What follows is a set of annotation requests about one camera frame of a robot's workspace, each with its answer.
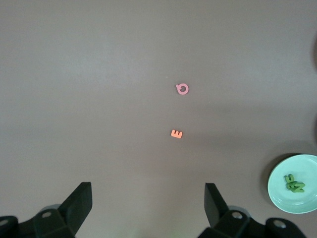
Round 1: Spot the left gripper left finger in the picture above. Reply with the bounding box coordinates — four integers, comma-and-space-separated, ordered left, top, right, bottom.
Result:
0, 182, 93, 238

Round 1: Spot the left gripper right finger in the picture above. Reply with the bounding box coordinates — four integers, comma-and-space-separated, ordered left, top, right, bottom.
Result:
198, 182, 304, 238

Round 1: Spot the green foam letter N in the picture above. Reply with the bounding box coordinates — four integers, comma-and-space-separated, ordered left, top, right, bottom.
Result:
288, 181, 306, 193

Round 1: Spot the green plate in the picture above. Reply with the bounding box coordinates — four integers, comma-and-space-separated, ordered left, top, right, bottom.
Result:
267, 154, 317, 214

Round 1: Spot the pink foam letter Q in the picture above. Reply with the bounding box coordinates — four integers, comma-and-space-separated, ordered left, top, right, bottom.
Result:
175, 83, 190, 96

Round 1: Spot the brown table mat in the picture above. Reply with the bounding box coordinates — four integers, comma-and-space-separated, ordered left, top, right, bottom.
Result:
0, 0, 317, 238

